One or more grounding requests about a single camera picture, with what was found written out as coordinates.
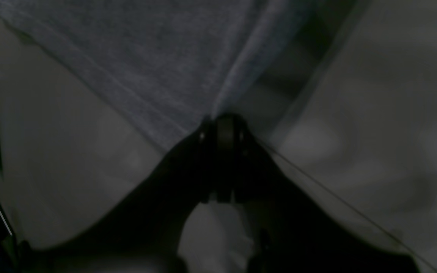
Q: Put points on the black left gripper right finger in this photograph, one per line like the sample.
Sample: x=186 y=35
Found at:
x=295 y=234

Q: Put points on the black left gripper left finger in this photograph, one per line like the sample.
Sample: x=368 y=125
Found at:
x=143 y=231

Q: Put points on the grey T-shirt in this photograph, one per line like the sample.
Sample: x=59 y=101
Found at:
x=163 y=64

